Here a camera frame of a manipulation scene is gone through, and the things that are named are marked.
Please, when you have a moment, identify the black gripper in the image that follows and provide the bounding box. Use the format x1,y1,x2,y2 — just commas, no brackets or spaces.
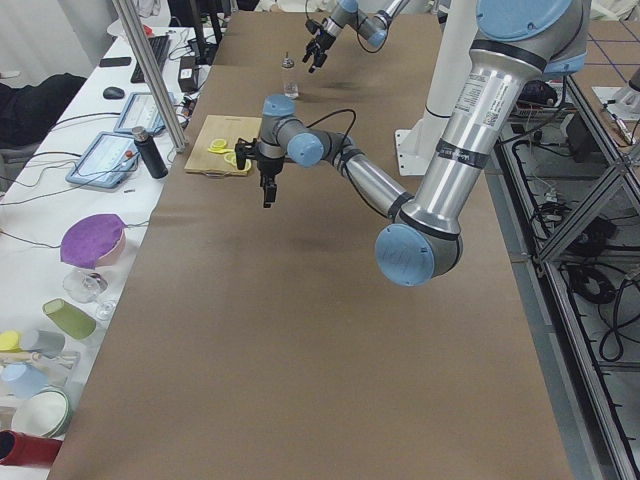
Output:
302,27,340,73
257,154,285,208

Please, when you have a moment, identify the glass sauce bottle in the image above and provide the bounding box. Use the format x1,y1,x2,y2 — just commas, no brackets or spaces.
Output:
281,51,299,100

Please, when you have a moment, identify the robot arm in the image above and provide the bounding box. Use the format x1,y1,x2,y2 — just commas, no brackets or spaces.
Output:
253,1,590,286
302,0,409,73

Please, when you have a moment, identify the green cup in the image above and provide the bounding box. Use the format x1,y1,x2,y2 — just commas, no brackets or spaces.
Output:
42,298,97,340

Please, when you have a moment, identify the grey cup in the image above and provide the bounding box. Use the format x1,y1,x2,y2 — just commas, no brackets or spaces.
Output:
20,329,66,357

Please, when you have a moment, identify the yellow cup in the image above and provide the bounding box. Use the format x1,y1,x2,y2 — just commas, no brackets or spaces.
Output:
0,330,22,353

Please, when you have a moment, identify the light blue cup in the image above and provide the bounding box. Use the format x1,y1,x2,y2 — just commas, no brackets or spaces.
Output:
1,363,49,399

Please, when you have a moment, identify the red cup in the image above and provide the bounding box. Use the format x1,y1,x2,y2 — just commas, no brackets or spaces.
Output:
1,430,63,468

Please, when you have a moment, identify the lemon slice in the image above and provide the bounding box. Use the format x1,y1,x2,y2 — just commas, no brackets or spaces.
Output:
208,138,229,154
223,152,252,173

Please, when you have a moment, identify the lemon slice far right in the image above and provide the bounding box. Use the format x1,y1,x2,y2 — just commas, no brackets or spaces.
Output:
208,138,229,154

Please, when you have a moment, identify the bamboo cutting board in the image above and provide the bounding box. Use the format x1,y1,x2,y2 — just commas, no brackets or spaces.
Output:
184,115,261,176

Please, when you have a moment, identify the black power adapter box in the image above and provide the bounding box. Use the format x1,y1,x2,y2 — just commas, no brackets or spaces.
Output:
178,56,199,93

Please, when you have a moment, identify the black thermos bottle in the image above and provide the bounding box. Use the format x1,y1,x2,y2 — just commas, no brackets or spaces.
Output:
131,126,168,179

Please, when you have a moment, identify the far blue tablet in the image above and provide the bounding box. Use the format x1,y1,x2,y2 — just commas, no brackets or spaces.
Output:
113,92,165,135

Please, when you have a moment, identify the blue tablet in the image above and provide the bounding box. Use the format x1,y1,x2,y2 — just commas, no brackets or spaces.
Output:
113,92,165,135
65,132,139,190

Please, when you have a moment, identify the black keyboard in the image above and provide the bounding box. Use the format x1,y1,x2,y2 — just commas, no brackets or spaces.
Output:
130,34,172,85

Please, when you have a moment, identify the near blue tablet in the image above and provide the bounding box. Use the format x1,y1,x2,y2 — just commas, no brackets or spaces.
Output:
65,132,139,190

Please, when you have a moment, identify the purple cloth on bowl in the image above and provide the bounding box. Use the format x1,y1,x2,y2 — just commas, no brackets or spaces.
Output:
60,213,126,270

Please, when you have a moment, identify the black computer mouse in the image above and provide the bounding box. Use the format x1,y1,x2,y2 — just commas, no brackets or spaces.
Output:
102,86,125,100

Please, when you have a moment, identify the black smartphone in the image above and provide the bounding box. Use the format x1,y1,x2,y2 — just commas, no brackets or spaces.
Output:
99,56,132,68

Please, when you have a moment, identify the wine glass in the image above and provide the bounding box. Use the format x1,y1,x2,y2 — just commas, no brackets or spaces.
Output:
62,269,116,322

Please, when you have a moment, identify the white green bowl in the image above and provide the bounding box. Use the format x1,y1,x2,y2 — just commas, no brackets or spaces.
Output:
11,389,73,438

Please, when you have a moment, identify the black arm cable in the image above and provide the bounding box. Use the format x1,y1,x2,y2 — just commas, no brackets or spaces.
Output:
304,108,396,221
304,0,389,54

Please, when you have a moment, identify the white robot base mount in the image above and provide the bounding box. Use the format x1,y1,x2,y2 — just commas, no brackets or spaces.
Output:
395,0,477,176

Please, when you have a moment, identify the aluminium frame post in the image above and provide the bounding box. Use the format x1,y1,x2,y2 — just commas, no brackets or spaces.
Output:
112,0,187,153

